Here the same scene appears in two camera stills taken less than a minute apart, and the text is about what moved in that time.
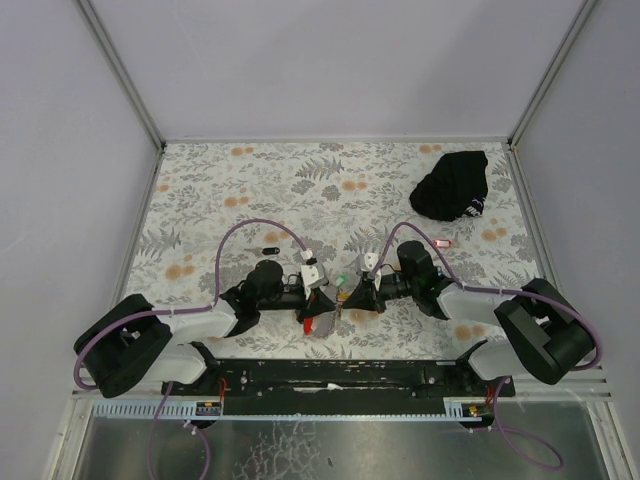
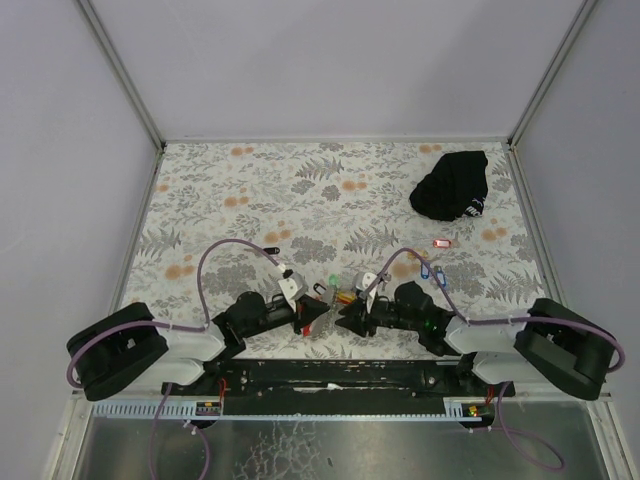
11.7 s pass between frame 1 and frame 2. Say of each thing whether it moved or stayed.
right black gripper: moved
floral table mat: stayed
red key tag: stayed
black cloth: stayed
